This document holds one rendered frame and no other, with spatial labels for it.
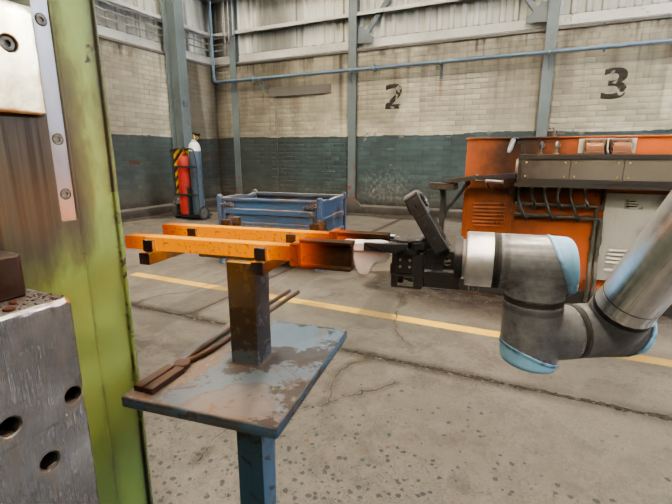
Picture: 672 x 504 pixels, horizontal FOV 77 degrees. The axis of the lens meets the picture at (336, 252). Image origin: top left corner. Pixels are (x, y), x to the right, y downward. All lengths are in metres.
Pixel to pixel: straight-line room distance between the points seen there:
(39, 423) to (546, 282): 0.76
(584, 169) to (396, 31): 5.63
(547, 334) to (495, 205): 2.95
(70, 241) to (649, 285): 0.97
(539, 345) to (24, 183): 0.90
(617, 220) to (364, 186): 5.40
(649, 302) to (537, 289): 0.15
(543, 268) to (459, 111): 7.17
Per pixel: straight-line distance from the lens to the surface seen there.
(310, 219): 4.12
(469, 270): 0.70
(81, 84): 1.00
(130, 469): 1.23
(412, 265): 0.73
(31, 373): 0.73
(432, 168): 7.87
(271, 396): 0.79
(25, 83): 0.91
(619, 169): 3.51
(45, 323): 0.72
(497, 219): 3.66
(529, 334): 0.74
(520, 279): 0.71
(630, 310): 0.77
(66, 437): 0.80
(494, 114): 7.74
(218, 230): 0.86
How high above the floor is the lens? 1.12
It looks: 13 degrees down
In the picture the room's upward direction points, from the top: straight up
